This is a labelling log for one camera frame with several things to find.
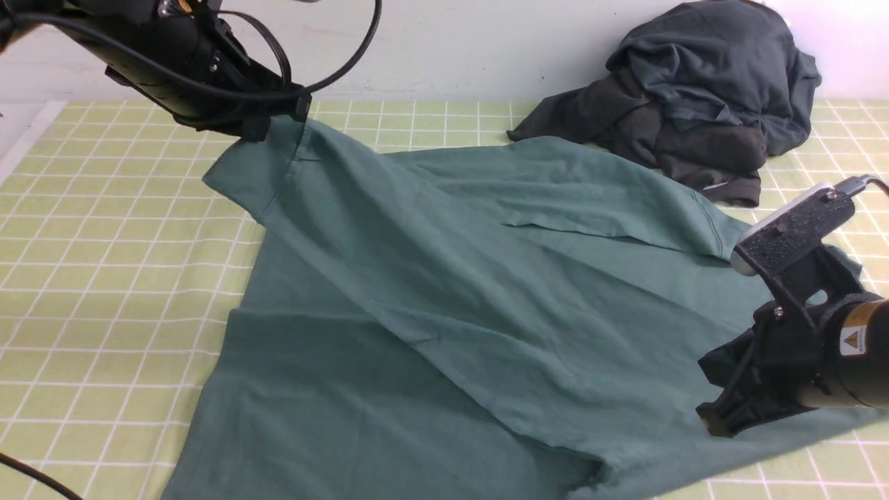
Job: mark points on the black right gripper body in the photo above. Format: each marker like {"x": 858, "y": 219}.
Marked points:
{"x": 820, "y": 343}

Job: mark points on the green long-sleeve top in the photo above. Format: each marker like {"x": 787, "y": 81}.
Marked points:
{"x": 512, "y": 322}

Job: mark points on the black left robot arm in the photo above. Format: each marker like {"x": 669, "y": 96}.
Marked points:
{"x": 179, "y": 54}

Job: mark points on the dark grey clothes pile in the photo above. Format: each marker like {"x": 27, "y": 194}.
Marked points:
{"x": 705, "y": 93}

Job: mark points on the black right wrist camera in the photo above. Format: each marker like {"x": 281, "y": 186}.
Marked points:
{"x": 789, "y": 233}

